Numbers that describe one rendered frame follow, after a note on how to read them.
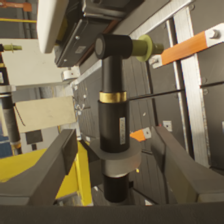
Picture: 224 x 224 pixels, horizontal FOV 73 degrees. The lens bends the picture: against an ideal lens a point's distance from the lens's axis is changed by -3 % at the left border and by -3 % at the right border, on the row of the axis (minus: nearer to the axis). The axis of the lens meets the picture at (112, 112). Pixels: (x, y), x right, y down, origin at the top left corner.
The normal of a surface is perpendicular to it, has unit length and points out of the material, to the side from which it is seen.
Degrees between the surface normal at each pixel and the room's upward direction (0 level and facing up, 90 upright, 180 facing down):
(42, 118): 90
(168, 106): 0
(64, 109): 90
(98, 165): 90
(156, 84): 0
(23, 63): 90
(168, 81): 0
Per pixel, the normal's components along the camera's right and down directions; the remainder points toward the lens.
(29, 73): 0.47, -0.04
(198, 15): -0.87, 0.16
